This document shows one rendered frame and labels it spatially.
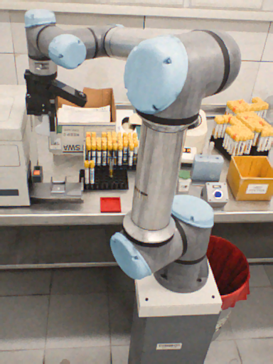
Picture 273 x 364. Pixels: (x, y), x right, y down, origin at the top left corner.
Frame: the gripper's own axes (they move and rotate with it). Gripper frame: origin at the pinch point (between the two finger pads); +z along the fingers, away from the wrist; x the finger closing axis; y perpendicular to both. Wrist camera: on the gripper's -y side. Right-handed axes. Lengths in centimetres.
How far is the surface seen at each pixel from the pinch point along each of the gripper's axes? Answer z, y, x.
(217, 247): 73, -69, -21
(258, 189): 19, -67, 1
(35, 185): 20.7, 7.8, -1.8
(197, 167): 18, -48, -9
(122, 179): 22.5, -21.3, -7.7
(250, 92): 13, -81, -62
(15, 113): -5.3, 11.7, -3.0
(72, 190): 20.7, -4.5, 1.0
